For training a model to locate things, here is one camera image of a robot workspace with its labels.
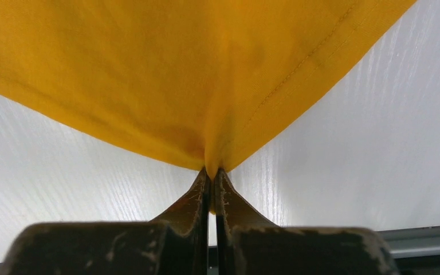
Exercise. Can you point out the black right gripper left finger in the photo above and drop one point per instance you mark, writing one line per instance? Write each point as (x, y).
(174, 242)

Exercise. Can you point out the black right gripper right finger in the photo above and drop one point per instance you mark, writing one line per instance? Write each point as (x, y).
(249, 243)

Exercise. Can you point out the yellow t-shirt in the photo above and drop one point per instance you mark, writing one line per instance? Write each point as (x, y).
(196, 84)

